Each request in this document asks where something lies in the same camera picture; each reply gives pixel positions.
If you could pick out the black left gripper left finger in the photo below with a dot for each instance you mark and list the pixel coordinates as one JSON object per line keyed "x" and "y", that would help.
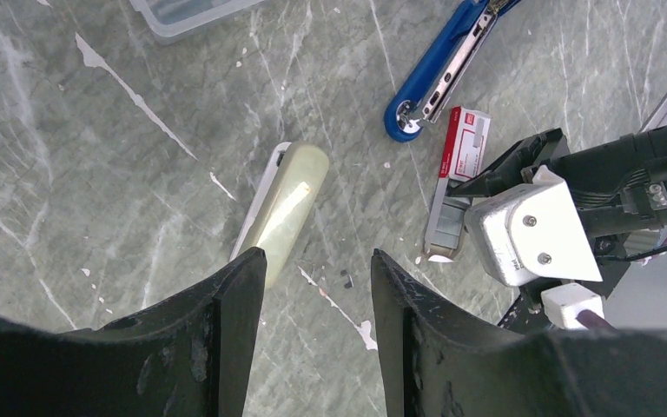
{"x": 188, "y": 355}

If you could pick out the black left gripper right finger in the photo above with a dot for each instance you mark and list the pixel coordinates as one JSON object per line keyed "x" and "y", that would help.
{"x": 437, "y": 359}

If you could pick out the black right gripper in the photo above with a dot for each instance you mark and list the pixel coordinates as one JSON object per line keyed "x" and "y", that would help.
{"x": 514, "y": 166}

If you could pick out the red white staples box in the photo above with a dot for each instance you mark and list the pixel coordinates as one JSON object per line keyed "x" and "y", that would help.
{"x": 461, "y": 161}

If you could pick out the blue black stapler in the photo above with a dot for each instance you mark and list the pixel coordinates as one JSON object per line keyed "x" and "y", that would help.
{"x": 427, "y": 90}

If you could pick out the small beige white stapler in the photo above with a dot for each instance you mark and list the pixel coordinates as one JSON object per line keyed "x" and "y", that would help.
{"x": 290, "y": 183}

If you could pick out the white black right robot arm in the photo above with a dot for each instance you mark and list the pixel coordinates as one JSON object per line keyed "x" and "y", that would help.
{"x": 617, "y": 187}

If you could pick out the small loose staple piece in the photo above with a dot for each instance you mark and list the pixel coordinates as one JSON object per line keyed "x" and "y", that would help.
{"x": 348, "y": 279}

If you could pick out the clear plastic screw organizer box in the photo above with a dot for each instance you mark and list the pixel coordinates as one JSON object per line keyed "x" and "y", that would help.
{"x": 170, "y": 20}

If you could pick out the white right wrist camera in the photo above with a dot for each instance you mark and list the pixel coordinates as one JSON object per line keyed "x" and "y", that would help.
{"x": 532, "y": 231}

